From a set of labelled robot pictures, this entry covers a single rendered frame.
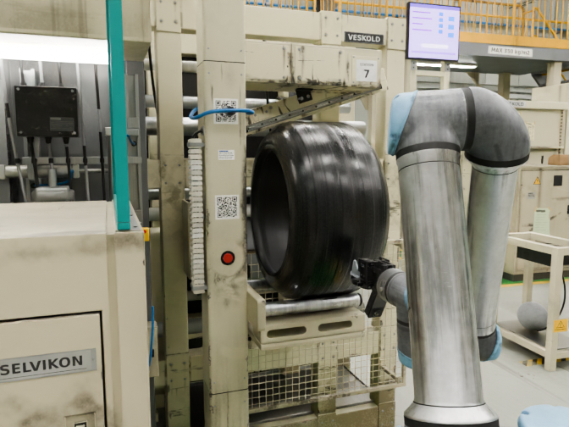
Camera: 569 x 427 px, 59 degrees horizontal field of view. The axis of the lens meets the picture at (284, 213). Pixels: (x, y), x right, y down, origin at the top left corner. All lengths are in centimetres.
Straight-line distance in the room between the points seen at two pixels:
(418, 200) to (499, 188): 20
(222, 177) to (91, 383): 85
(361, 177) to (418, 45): 406
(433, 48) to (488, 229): 456
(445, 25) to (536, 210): 217
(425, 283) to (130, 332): 48
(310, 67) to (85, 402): 142
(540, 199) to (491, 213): 496
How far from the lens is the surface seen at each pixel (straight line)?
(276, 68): 188
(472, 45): 872
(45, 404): 87
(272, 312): 157
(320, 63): 195
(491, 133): 96
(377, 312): 143
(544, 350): 373
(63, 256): 80
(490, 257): 112
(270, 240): 195
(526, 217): 591
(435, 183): 90
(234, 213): 155
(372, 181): 150
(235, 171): 155
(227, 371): 169
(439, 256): 87
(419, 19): 553
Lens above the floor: 139
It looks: 7 degrees down
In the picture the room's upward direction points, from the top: straight up
